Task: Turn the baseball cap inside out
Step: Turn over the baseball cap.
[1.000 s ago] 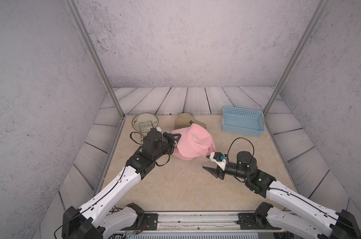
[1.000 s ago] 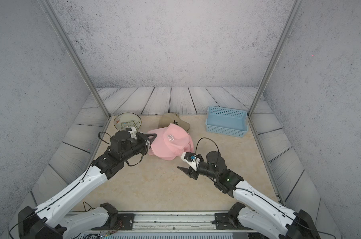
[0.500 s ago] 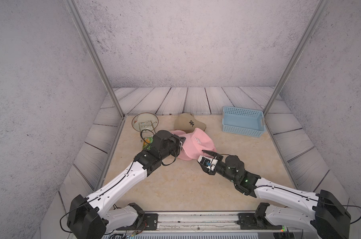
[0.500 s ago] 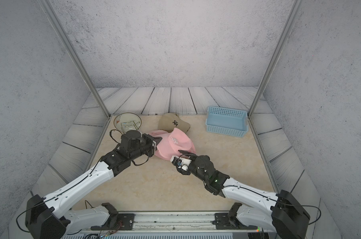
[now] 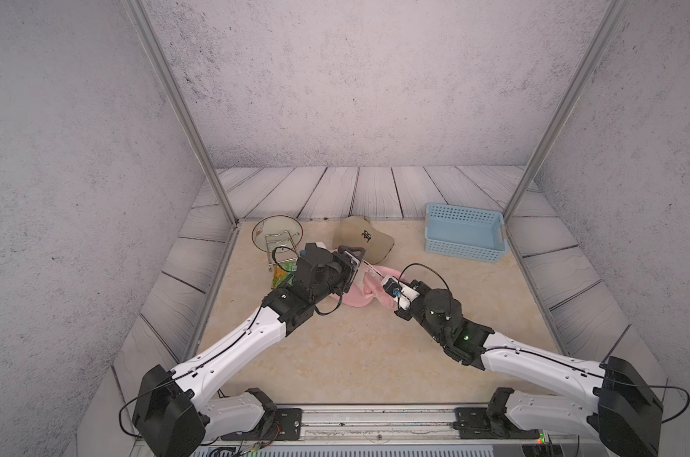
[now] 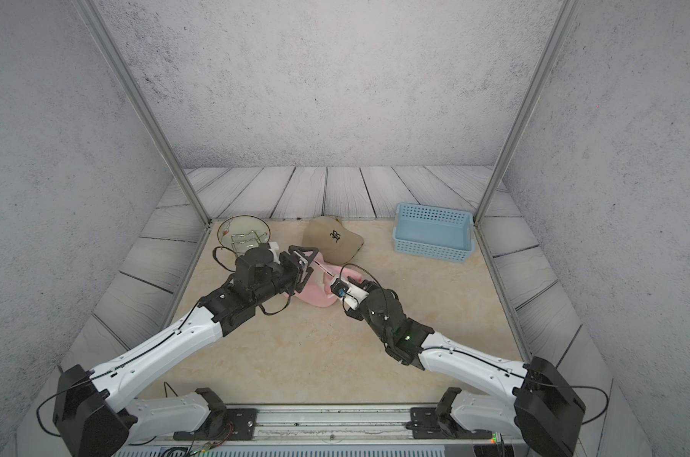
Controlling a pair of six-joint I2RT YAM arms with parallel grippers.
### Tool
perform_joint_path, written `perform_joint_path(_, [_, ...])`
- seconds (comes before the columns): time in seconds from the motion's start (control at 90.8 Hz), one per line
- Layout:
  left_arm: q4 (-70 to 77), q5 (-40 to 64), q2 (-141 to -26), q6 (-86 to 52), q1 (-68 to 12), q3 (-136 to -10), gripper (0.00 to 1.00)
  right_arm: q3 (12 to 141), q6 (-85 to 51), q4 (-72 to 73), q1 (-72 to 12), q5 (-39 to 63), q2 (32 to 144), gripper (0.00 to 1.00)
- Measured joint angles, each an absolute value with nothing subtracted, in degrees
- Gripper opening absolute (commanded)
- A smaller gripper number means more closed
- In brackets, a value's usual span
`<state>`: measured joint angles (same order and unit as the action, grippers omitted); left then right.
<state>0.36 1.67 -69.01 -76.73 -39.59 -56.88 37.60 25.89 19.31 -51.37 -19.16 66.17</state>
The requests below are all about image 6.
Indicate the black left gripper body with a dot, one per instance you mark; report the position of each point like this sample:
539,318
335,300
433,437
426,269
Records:
290,273

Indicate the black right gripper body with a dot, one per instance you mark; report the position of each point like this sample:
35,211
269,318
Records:
367,308

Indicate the pink baseball cap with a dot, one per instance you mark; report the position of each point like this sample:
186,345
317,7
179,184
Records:
349,273
317,291

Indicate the beige baseball cap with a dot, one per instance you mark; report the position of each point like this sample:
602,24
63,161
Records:
337,244

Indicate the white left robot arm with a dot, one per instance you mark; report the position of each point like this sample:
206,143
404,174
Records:
151,354

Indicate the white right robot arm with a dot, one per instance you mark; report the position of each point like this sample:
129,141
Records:
476,360

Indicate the pale green ceramic plate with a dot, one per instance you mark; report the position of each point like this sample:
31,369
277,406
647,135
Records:
243,232

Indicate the light blue plastic basket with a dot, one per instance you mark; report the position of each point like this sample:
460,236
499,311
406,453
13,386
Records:
433,232

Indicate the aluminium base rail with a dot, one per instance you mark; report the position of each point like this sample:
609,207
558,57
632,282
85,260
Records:
338,422

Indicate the left aluminium frame post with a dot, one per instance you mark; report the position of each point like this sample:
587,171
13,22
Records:
104,40

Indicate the aluminium frame post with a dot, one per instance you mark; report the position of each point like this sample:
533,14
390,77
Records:
104,40
547,60

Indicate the right aluminium frame post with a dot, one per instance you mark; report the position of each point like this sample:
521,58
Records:
547,60

